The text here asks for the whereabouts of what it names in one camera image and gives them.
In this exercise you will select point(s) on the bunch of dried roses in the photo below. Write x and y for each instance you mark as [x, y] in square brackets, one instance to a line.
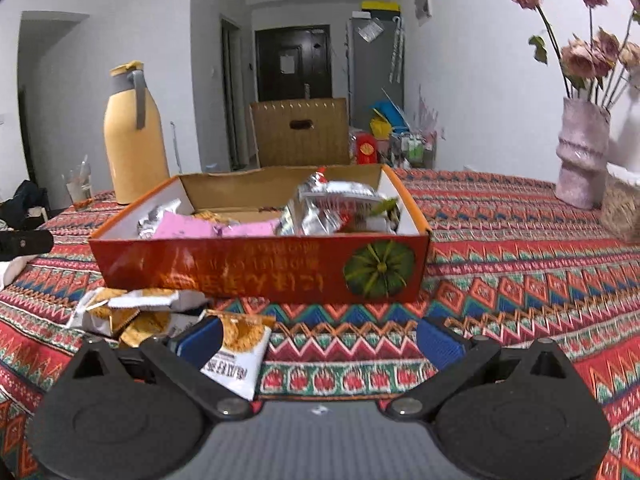
[580, 57]

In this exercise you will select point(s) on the clear drinking glass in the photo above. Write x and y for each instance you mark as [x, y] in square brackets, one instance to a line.
[80, 192]

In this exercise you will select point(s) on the red gift box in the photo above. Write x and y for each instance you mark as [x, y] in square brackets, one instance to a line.
[366, 149]

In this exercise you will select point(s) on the yellow plastic item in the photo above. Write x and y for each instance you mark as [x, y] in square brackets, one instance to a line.
[380, 129]

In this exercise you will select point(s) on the clear container of seeds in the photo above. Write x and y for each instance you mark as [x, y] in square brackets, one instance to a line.
[622, 205]

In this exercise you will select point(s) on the pink textured vase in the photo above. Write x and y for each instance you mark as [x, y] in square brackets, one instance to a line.
[582, 160]

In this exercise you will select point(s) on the dark entrance door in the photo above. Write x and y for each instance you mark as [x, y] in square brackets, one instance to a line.
[270, 65]

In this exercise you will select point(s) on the pink snack packet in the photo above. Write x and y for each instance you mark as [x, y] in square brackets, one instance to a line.
[250, 228]
[185, 227]

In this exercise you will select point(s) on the pile of white cracker packets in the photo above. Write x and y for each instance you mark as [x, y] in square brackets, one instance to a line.
[145, 302]

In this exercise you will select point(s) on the silver grey snack packet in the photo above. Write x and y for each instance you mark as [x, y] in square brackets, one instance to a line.
[155, 220]

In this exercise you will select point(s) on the grey refrigerator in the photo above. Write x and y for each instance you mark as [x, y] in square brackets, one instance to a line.
[365, 80]

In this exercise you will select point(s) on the hanging folded umbrella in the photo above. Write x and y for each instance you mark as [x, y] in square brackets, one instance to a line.
[396, 50]

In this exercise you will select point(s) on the dark cloth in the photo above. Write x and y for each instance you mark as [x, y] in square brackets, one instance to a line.
[22, 202]

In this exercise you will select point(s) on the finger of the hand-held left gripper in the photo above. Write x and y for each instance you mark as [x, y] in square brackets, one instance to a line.
[25, 246]

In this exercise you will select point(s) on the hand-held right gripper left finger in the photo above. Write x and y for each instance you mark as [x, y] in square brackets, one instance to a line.
[200, 342]

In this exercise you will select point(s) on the green snack packet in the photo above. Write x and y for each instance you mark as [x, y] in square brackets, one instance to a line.
[387, 207]

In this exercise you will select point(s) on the clear bag with paper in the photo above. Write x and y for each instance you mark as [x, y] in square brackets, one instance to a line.
[370, 31]

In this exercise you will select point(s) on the patterned red tablecloth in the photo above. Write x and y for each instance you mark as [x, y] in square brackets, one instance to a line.
[500, 285]

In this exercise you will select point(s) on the yellow box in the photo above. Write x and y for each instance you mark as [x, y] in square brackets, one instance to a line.
[381, 7]

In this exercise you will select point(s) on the orange cardboard box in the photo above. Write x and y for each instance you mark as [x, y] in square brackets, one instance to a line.
[225, 270]

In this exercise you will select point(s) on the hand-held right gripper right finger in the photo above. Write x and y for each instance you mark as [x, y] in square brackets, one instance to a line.
[440, 342]

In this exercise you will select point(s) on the yellow thermos jug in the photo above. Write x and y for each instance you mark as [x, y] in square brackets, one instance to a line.
[135, 160]

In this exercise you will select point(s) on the large silver yellow-edged packet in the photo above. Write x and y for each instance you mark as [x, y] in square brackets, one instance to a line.
[345, 200]

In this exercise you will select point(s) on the blue plastic dustpan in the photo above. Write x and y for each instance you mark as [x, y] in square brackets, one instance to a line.
[387, 112]

